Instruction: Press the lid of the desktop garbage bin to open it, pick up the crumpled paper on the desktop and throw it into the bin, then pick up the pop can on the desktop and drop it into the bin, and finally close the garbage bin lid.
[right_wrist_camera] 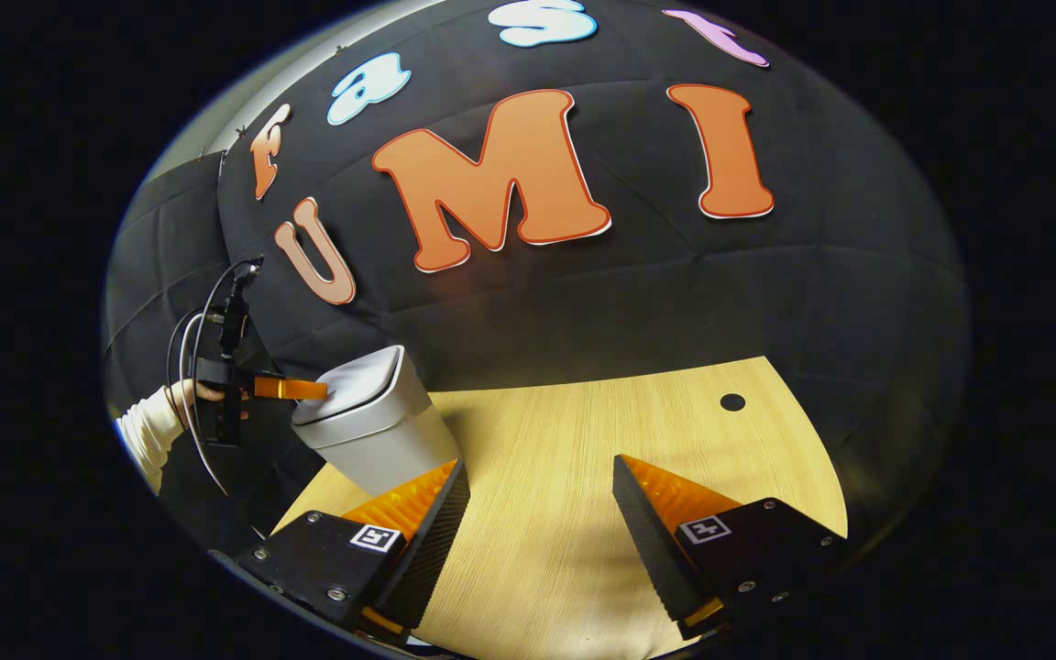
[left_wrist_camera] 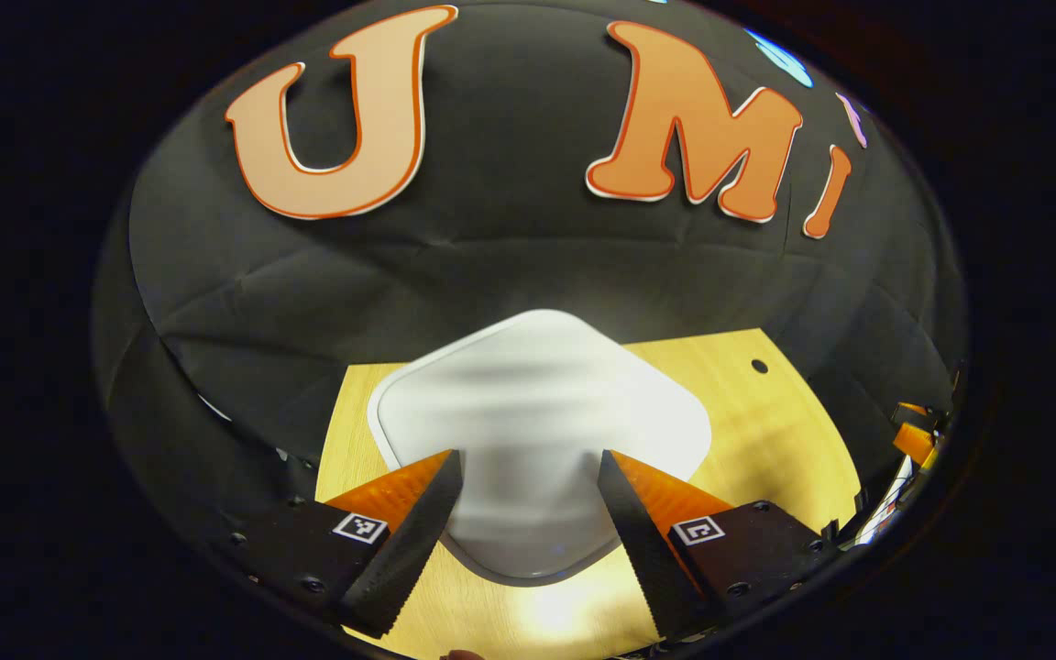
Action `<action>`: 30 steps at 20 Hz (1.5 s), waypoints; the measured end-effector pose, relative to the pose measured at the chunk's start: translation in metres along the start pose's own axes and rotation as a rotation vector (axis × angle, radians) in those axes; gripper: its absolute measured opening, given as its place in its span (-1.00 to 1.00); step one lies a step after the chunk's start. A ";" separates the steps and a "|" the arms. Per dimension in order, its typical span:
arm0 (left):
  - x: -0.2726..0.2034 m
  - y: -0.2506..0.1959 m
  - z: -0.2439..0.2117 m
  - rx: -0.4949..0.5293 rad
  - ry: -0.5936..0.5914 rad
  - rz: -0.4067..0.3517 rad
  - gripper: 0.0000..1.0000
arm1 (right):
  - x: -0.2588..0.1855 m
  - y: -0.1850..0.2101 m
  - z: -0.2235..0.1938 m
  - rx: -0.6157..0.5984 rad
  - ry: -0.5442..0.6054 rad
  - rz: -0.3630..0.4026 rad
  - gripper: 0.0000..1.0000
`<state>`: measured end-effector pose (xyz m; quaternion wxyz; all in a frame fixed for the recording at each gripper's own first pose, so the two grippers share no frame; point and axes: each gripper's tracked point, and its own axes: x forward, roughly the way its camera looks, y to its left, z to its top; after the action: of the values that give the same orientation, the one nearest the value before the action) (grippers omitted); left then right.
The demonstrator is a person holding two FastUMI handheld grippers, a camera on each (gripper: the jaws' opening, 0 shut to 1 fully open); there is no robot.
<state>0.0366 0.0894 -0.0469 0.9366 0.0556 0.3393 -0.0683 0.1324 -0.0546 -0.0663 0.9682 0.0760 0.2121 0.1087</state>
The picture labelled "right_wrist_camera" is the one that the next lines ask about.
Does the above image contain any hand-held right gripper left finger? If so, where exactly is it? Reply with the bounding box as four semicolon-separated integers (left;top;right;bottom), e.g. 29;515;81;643
233;458;472;643

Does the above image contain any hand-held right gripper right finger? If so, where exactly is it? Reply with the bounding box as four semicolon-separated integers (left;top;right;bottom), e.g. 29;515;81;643
612;454;850;643

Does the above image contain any white desktop garbage bin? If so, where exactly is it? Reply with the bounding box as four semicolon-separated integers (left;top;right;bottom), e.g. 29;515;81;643
291;345;463;499

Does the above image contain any wooden desktop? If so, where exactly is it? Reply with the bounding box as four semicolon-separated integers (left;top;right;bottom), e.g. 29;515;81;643
271;356;850;660

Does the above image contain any black backdrop cloth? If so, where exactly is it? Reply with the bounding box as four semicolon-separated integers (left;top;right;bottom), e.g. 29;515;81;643
102;0;971;533

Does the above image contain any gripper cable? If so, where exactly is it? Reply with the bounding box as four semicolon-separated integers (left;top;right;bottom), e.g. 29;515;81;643
166;259;259;498

